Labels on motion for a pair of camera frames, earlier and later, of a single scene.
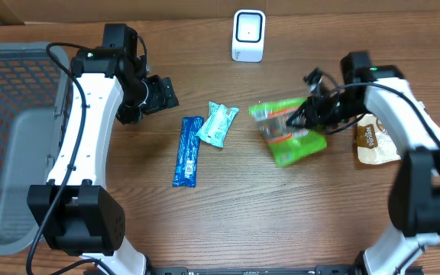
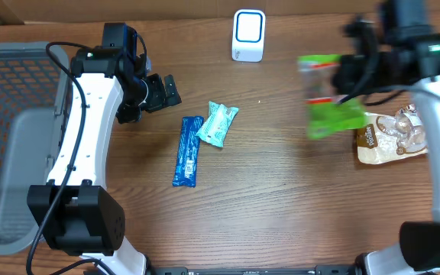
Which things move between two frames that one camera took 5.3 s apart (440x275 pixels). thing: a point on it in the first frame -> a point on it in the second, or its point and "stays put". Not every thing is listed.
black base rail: [318, 270] stays put
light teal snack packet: [219, 118] stays put
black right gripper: [315, 118] -> [344, 79]
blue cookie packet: [185, 173] stays put
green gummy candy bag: [288, 143] -> [325, 111]
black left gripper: [164, 94] stays put
